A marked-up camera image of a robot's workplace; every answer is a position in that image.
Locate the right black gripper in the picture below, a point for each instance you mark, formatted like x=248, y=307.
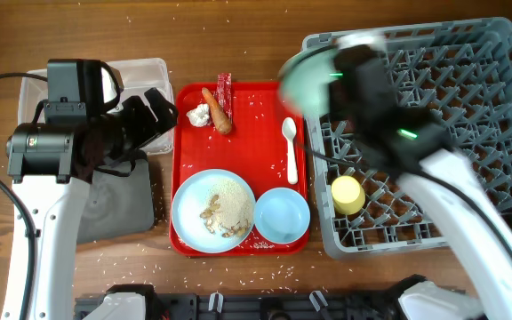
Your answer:
x=342, y=83

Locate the mint green bowl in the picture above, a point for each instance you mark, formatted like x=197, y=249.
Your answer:
x=305, y=79

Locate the black plastic tray bin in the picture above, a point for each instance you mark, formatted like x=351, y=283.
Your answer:
x=120, y=202

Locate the red plastic serving tray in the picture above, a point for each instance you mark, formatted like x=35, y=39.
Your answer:
x=255, y=150

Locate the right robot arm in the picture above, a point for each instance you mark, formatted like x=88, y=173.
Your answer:
x=413, y=149

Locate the orange carrot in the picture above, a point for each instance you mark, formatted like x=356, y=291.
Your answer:
x=219, y=118

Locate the crumpled white tissue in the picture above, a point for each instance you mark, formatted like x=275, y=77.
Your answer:
x=200, y=116

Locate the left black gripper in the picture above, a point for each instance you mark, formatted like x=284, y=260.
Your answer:
x=148, y=127

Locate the peanut shells and rice pile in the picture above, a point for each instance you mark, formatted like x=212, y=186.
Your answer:
x=228, y=210

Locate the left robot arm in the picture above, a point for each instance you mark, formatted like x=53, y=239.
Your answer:
x=51, y=165

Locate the white plastic spoon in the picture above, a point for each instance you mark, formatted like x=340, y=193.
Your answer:
x=289, y=131

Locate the red snack wrapper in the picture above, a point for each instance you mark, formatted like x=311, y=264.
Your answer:
x=224, y=93

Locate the clear plastic bin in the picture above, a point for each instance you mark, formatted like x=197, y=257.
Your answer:
x=136, y=77

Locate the small light blue saucer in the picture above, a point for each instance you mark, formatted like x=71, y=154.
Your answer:
x=282, y=216

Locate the yellow plastic cup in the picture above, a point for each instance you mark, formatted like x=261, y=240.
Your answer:
x=348, y=195

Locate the grey dishwasher rack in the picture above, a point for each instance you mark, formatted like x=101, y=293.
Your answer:
x=462, y=72

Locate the large light blue plate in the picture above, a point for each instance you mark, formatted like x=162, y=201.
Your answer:
x=190, y=199

